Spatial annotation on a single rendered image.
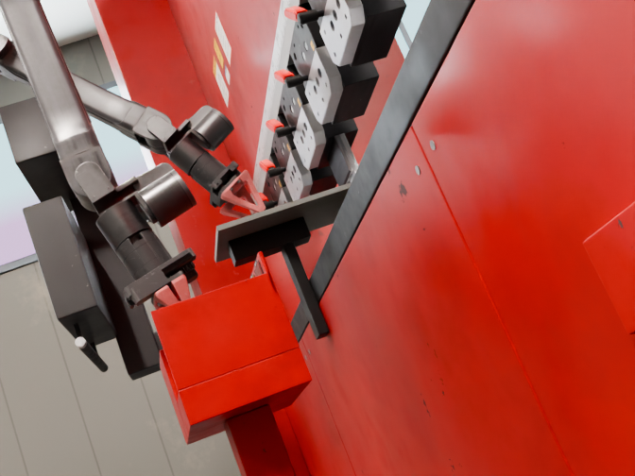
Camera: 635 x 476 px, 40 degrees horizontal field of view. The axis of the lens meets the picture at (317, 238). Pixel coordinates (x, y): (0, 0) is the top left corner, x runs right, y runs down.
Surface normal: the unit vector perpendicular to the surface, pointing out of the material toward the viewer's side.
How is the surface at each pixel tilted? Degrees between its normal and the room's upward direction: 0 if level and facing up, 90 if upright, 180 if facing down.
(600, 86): 90
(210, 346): 90
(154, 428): 90
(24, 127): 90
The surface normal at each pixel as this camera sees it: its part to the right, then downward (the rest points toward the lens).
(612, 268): -0.92, 0.31
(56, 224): 0.08, -0.31
